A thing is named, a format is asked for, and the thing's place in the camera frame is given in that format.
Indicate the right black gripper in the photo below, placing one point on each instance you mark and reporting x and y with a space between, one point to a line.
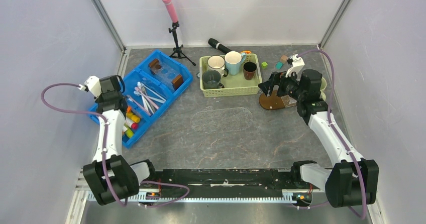
275 79

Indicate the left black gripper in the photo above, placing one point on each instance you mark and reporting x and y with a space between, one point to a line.
100 99

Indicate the clear textured toothbrush holder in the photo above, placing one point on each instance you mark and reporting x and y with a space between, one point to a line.
288 101

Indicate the pale green ribbed mug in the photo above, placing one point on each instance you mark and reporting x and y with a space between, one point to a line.
322 88

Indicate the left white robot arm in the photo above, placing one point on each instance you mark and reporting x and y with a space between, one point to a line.
109 176

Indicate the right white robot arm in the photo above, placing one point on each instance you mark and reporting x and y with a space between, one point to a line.
353 179

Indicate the brown oval wooden tray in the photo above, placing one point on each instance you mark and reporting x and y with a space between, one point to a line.
273 101

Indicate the clear oval acrylic tray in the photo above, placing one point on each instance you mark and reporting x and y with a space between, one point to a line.
221 120

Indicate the green cube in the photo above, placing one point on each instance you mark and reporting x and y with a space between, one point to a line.
264 65

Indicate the teal block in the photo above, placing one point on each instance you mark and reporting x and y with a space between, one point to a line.
278 65

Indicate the brown wooden block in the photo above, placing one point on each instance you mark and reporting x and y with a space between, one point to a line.
283 59

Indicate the dark brown cup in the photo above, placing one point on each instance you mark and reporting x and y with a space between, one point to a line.
249 70

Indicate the yellow tube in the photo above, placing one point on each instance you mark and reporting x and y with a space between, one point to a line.
133 117

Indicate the light blue mug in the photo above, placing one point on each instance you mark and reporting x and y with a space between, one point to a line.
234 61

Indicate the pale green plastic basket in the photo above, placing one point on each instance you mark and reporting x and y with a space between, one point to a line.
234 85

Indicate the cream mug brown rim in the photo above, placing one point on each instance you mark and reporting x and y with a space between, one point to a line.
217 63

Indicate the dark grey mug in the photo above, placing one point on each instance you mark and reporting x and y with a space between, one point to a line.
211 79

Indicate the brown soap block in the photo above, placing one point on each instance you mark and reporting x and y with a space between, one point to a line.
177 82

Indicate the black microphone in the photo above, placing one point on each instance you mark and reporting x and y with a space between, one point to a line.
218 45

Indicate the black mini tripod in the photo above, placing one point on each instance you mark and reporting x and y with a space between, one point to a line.
177 50

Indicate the pink microphone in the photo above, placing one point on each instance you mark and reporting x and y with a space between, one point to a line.
171 10

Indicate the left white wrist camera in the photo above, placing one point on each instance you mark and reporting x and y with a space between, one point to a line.
92 85

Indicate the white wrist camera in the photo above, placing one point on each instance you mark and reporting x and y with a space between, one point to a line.
92 85
296 63

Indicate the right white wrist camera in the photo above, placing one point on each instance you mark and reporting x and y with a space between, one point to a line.
296 63

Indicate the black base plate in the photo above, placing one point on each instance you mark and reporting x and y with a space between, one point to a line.
224 183

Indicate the white comb cable duct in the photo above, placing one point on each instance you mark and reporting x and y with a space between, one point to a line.
143 196

